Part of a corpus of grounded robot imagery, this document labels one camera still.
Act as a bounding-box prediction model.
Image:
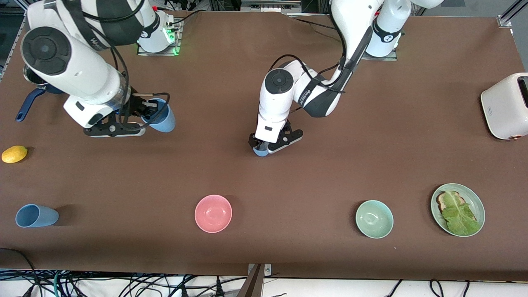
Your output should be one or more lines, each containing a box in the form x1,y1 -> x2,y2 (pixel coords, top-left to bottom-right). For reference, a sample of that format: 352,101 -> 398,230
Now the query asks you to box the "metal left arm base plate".
362,49 -> 398,61

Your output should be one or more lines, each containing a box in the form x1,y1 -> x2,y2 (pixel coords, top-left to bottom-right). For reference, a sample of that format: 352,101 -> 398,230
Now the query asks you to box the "black base cable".
293,16 -> 340,31
164,8 -> 203,28

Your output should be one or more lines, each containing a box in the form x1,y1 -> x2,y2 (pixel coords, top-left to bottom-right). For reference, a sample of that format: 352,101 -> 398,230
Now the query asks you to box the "pink bowl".
194,194 -> 233,233

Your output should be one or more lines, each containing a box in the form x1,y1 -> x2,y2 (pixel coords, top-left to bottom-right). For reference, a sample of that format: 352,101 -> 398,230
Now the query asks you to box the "aluminium frame beam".
501,0 -> 528,19

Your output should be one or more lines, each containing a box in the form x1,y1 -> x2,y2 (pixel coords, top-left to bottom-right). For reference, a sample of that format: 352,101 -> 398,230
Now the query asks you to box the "glass lid with blue knob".
23,65 -> 46,86

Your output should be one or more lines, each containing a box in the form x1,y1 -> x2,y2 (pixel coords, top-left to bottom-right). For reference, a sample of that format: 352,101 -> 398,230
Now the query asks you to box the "yellow lemon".
1,145 -> 28,164

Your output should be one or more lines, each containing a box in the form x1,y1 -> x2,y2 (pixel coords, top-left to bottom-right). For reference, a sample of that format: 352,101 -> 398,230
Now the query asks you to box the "mint green bowl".
356,200 -> 394,239

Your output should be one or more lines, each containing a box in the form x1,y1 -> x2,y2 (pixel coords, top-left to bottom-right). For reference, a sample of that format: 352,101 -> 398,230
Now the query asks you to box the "green plate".
431,183 -> 486,238

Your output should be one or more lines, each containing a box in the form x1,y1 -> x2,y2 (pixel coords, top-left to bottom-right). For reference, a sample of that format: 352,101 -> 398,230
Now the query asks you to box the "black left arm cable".
269,25 -> 372,89

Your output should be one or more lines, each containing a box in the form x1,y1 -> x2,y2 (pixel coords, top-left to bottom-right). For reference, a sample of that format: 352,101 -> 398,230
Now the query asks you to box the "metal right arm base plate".
136,25 -> 182,57

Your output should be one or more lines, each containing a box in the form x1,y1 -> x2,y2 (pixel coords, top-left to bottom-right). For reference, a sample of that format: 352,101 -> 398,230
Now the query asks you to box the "grey power strip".
240,0 -> 302,14

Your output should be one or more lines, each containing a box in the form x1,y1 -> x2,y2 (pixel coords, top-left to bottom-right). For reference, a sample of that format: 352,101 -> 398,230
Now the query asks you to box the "dark blue saucepan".
16,65 -> 66,123

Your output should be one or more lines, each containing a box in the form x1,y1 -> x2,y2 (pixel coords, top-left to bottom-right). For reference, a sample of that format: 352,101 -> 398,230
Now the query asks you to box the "small metal edge bracket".
247,263 -> 273,277

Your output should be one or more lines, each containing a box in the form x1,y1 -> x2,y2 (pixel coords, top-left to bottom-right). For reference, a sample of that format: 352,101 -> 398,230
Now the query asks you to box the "dark metal post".
236,264 -> 264,297

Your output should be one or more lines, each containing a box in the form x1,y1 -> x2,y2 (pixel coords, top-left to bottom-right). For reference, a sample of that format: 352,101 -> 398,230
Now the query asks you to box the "green lettuce leaf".
441,191 -> 481,236

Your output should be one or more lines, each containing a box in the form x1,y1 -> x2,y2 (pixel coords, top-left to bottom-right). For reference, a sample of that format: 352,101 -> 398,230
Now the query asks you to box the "toasted bread slice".
436,191 -> 478,223

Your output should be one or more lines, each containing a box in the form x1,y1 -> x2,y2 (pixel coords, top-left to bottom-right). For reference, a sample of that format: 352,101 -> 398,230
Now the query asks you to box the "white toaster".
481,73 -> 528,141

